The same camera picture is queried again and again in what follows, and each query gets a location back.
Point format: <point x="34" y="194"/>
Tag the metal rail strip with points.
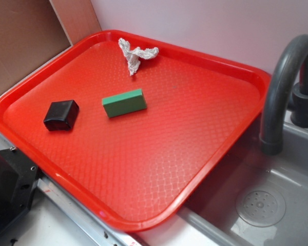
<point x="55" y="218"/>

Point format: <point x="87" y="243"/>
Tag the black square box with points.
<point x="61" y="115"/>

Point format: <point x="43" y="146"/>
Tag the round sink drain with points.
<point x="260" y="206"/>

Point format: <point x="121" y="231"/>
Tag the grey plastic sink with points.
<point x="211" y="207"/>

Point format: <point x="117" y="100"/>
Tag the red plastic tray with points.
<point x="135" y="170"/>

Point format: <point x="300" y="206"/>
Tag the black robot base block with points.
<point x="18" y="180"/>

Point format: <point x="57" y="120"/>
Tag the grey curved faucet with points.
<point x="288" y="90"/>

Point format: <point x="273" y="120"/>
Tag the brown cardboard panel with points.
<point x="33" y="32"/>

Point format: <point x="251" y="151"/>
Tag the white paper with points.
<point x="133" y="56"/>

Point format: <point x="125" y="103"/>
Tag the green rectangular block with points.
<point x="121" y="104"/>

